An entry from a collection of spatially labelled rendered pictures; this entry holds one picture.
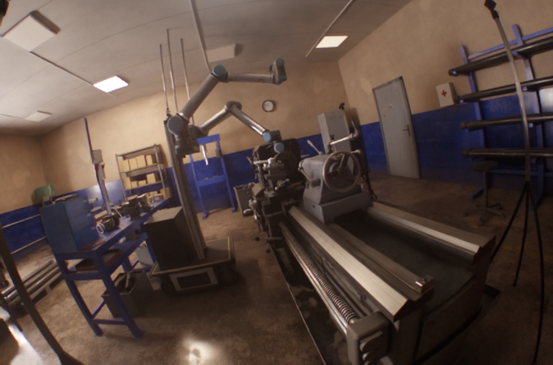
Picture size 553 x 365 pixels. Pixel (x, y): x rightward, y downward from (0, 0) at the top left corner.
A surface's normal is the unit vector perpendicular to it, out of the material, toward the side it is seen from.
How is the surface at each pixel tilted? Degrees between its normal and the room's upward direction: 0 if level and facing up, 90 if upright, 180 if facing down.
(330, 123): 90
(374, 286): 36
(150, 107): 90
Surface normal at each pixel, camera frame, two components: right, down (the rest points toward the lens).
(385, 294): -0.73, -0.66
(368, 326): -0.22, -0.97
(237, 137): 0.18, 0.02
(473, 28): -0.96, 0.22
